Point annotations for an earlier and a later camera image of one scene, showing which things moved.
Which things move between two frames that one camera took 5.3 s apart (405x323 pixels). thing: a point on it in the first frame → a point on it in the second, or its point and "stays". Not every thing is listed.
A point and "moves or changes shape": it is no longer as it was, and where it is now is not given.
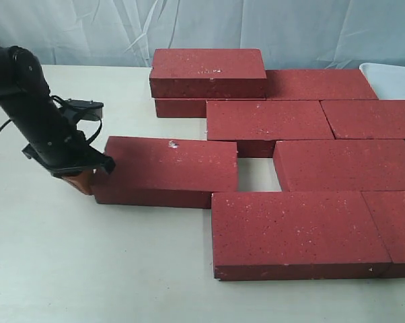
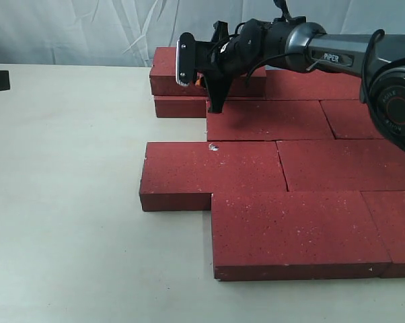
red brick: (295, 235) stays
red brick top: (208, 73) stays
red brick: (167, 171) moves or changes shape
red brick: (395, 215) stays
